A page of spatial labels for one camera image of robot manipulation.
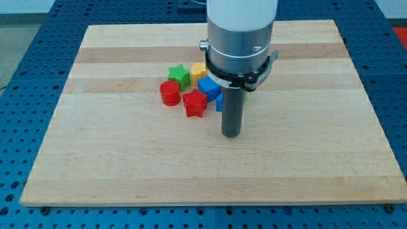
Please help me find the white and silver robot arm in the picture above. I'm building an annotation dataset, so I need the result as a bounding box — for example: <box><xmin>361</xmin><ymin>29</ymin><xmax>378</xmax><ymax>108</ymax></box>
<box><xmin>207</xmin><ymin>0</ymin><xmax>278</xmax><ymax>74</ymax></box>

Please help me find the red star block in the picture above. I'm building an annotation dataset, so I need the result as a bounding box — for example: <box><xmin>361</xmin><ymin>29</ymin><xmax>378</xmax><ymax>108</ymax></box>
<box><xmin>183</xmin><ymin>88</ymin><xmax>207</xmax><ymax>118</ymax></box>

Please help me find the small blue block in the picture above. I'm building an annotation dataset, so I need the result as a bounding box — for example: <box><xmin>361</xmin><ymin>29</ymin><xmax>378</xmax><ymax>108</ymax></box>
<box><xmin>216</xmin><ymin>92</ymin><xmax>223</xmax><ymax>112</ymax></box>

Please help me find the blue cube block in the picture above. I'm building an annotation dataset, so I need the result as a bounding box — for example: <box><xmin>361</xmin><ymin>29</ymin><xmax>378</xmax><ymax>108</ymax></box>
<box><xmin>198</xmin><ymin>76</ymin><xmax>221</xmax><ymax>102</ymax></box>

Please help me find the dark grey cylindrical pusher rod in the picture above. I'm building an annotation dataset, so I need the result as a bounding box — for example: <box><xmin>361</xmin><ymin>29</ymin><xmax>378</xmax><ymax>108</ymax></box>
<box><xmin>221</xmin><ymin>88</ymin><xmax>245</xmax><ymax>138</ymax></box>

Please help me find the red cylinder block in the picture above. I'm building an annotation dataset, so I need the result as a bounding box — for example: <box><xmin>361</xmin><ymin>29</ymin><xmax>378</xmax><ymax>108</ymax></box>
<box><xmin>160</xmin><ymin>80</ymin><xmax>181</xmax><ymax>106</ymax></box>

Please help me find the yellow rounded block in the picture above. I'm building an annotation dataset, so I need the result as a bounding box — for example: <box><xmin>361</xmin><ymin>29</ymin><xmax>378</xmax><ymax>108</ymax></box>
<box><xmin>190</xmin><ymin>62</ymin><xmax>208</xmax><ymax>87</ymax></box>

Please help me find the green star block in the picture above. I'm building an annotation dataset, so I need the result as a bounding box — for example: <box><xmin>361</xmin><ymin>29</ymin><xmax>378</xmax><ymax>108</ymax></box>
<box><xmin>167</xmin><ymin>64</ymin><xmax>191</xmax><ymax>92</ymax></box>

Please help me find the light wooden board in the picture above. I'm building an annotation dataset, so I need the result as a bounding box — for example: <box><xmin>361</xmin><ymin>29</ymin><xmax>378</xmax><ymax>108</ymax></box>
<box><xmin>20</xmin><ymin>20</ymin><xmax>406</xmax><ymax>207</ymax></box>

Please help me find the black clamp ring with lever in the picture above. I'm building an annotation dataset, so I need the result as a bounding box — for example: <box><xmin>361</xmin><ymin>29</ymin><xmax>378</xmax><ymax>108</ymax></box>
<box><xmin>204</xmin><ymin>50</ymin><xmax>280</xmax><ymax>93</ymax></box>

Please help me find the dark mount plate at top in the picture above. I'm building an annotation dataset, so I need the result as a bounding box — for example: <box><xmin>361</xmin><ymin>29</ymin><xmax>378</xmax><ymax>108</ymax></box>
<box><xmin>176</xmin><ymin>0</ymin><xmax>207</xmax><ymax>13</ymax></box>

